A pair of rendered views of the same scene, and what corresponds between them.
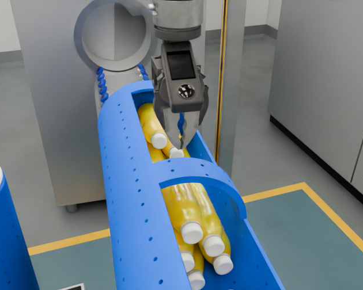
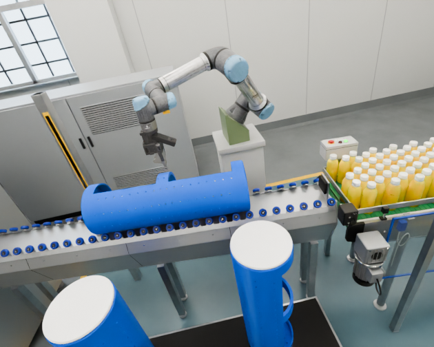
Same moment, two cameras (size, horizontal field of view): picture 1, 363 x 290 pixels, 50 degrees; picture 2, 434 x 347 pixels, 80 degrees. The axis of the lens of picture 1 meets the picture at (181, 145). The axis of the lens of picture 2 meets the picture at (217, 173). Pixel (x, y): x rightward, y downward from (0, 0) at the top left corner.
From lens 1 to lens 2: 1.09 m
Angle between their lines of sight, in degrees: 60
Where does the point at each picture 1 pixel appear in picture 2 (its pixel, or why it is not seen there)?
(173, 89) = (170, 140)
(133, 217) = (177, 191)
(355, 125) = (96, 179)
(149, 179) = (163, 184)
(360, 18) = not seen: hidden behind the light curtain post
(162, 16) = (153, 127)
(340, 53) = (58, 156)
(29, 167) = not seen: outside the picture
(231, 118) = not seen: hidden behind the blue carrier
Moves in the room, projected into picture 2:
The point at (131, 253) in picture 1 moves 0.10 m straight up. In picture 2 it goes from (190, 193) to (186, 177)
